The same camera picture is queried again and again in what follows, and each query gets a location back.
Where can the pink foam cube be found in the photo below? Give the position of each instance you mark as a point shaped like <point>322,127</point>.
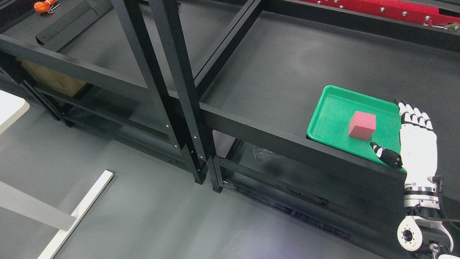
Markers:
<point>362,125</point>

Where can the black right metal shelf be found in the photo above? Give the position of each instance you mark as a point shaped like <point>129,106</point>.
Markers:
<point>191,86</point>

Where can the black metal shelf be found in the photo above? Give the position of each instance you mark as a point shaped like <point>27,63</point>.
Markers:
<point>191,86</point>
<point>113,45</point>

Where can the clear plastic bag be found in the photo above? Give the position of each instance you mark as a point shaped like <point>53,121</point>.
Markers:
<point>264,155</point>

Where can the black left metal shelf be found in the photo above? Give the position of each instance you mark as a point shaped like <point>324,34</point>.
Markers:
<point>113,45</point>

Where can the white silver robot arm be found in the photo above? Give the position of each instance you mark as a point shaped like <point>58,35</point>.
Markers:
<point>422,232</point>

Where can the orange handled tool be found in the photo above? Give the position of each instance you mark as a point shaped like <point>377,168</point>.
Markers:
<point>46,6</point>

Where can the green plastic tray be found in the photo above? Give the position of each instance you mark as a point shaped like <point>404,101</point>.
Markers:
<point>330,122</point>

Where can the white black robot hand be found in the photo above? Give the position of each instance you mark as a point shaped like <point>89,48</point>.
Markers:
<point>418,154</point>

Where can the red metal beam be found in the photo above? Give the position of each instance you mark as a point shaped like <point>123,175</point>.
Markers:
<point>401,10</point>

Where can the cardboard box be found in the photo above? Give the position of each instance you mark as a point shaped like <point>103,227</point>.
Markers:
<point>52,79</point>

